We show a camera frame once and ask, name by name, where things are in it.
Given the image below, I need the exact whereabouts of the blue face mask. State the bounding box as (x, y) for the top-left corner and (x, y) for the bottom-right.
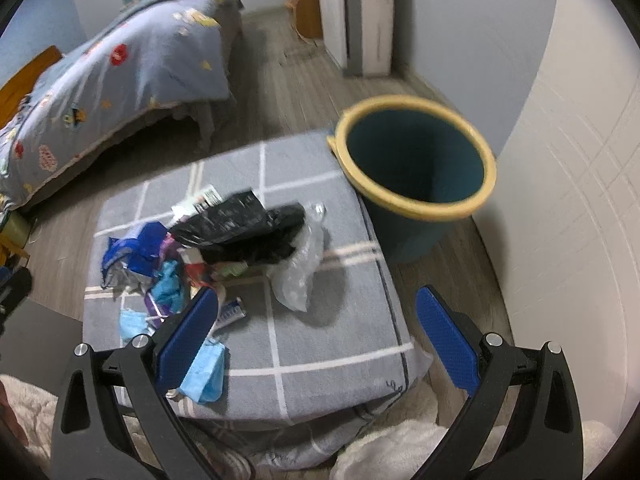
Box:
(178, 339), (227, 404)

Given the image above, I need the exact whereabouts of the teal blue paper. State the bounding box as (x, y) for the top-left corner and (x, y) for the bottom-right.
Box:
(150, 260), (186, 314)

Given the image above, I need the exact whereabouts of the blue snack wrapper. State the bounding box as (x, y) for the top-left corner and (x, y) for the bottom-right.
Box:
(101, 221), (168, 289)

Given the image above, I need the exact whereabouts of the clear plastic bag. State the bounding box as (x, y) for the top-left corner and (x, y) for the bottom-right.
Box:
(267, 203), (326, 312)

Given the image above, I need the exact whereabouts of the black plastic bag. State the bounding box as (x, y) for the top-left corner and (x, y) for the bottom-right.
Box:
(169, 190), (306, 266)

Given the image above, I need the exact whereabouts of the white Coltalin medicine box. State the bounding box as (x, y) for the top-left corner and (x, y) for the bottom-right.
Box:
(170, 185), (222, 224)

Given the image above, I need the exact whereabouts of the white fluffy blanket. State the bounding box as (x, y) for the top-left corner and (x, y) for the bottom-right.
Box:
(1, 375), (615, 479)

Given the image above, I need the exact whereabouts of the grey checked cushion mat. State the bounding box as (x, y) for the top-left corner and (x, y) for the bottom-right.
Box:
(82, 131), (432, 470)

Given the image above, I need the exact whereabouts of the teal bin with yellow rim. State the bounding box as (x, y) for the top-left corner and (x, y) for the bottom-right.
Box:
(326, 94), (497, 263)

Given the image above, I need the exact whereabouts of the bed with blue cartoon quilt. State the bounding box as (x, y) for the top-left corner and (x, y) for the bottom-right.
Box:
(1, 0), (243, 211)

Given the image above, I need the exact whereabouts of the wooden headboard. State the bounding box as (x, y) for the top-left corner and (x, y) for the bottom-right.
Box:
(0, 46), (63, 128)

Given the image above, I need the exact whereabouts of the white grey air purifier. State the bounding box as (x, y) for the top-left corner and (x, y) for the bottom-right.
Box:
(319, 0), (394, 77)

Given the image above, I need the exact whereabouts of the wooden cabinet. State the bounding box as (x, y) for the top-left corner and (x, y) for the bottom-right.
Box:
(285, 0), (323, 42)

